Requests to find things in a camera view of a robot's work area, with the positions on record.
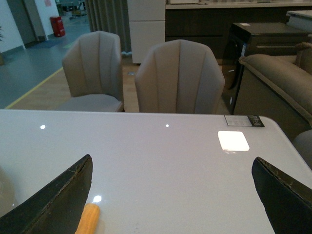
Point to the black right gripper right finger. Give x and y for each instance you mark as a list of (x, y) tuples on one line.
[(287, 202)]

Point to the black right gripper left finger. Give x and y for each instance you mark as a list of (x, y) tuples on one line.
[(57, 207)]

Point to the yellow corn cob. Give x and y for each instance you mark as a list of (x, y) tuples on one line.
[(89, 219)]

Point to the grey chair at right edge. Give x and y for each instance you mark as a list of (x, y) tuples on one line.
[(303, 144)]

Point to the table label sticker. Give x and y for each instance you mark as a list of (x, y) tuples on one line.
[(248, 121)]

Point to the beige sofa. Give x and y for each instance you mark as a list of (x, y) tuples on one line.
[(282, 93)]

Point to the left beige upholstered chair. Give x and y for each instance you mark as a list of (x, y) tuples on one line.
[(93, 70)]

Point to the beige upholstered chair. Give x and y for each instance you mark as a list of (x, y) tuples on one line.
[(93, 70), (180, 77)]

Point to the right beige upholstered chair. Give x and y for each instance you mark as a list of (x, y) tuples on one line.
[(180, 77)]

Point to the black appliance box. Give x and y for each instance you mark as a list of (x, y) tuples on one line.
[(255, 44)]

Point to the dark kitchen counter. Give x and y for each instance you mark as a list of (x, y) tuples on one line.
[(209, 24)]

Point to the white cabinet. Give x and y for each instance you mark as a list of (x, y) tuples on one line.
[(147, 26)]

